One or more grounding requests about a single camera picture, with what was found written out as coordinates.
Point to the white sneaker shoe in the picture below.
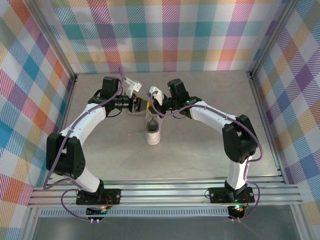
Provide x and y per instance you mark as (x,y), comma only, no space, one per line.
(153,136)

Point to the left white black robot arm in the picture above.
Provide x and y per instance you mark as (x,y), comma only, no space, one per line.
(85,120)

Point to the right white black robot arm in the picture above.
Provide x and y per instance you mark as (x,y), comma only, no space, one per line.
(212,113)

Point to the plaid cloth backdrop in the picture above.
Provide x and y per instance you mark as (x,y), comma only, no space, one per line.
(162,37)
(300,100)
(20,100)

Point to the left controller board with LEDs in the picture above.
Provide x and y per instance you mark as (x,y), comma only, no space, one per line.
(96,212)

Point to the controller board with leds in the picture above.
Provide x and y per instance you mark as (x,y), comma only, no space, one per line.
(96,212)
(237,211)

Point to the right controller board with LEDs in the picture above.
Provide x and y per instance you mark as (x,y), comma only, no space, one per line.
(237,211)

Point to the aluminium side rail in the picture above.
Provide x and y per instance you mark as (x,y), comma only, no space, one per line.
(265,125)
(70,93)

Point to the narrow aluminium rail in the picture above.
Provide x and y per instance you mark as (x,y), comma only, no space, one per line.
(162,180)

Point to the wide aluminium mounting rail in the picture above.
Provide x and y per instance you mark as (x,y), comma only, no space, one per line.
(162,196)

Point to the aluminium corner post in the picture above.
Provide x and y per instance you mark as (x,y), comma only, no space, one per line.
(53,42)
(271,37)

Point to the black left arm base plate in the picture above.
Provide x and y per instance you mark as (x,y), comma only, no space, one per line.
(113,196)

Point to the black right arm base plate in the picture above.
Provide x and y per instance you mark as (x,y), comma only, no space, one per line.
(217,195)

